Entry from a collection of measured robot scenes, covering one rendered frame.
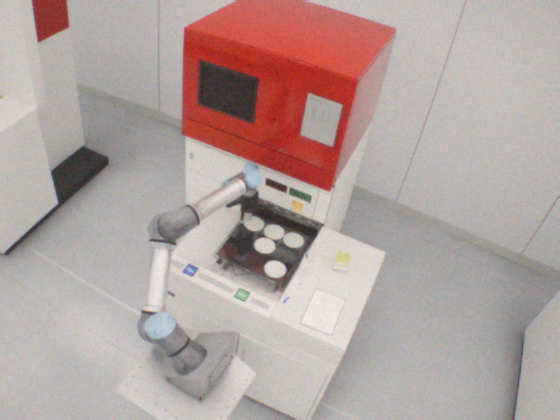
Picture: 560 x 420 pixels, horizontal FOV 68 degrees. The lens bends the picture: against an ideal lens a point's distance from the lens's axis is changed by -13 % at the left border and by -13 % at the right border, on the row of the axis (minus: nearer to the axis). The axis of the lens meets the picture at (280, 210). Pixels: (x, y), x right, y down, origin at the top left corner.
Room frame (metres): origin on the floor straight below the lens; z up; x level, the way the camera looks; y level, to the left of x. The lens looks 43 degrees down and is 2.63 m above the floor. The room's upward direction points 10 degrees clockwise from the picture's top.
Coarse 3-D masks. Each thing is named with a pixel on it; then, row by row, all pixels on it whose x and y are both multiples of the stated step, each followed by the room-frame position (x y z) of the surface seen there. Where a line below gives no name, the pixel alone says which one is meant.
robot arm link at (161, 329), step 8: (160, 312) 0.95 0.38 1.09; (152, 320) 0.91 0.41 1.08; (160, 320) 0.90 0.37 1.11; (168, 320) 0.91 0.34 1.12; (152, 328) 0.87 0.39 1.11; (160, 328) 0.87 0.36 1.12; (168, 328) 0.88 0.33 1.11; (176, 328) 0.90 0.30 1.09; (152, 336) 0.85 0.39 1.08; (160, 336) 0.85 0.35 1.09; (168, 336) 0.86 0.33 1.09; (176, 336) 0.87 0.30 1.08; (184, 336) 0.89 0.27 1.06; (160, 344) 0.83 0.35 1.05; (168, 344) 0.84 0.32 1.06; (176, 344) 0.85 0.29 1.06; (184, 344) 0.86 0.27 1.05; (168, 352) 0.82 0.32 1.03
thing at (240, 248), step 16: (240, 224) 1.68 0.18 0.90; (272, 224) 1.72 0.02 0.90; (240, 240) 1.57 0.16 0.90; (256, 240) 1.59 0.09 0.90; (272, 240) 1.61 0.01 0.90; (304, 240) 1.65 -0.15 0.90; (224, 256) 1.45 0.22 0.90; (240, 256) 1.47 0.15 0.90; (256, 256) 1.49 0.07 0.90; (272, 256) 1.50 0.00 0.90; (288, 256) 1.52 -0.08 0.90; (256, 272) 1.39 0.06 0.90; (288, 272) 1.42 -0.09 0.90
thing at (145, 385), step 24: (192, 336) 1.03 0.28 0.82; (144, 360) 0.86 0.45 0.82; (168, 360) 0.89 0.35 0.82; (240, 360) 0.96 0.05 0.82; (120, 384) 0.73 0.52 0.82; (144, 384) 0.75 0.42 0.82; (168, 384) 0.78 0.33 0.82; (216, 384) 0.82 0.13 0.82; (240, 384) 0.85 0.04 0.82; (144, 408) 0.65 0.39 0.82; (168, 408) 0.67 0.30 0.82; (192, 408) 0.70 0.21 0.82; (216, 408) 0.72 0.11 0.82
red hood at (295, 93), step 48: (240, 0) 2.37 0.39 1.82; (288, 0) 2.48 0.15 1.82; (192, 48) 1.89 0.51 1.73; (240, 48) 1.82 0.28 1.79; (288, 48) 1.84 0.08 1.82; (336, 48) 1.93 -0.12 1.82; (384, 48) 2.11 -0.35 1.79; (192, 96) 1.89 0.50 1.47; (240, 96) 1.82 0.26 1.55; (288, 96) 1.74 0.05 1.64; (336, 96) 1.68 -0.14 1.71; (240, 144) 1.80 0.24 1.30; (288, 144) 1.73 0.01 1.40; (336, 144) 1.67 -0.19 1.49
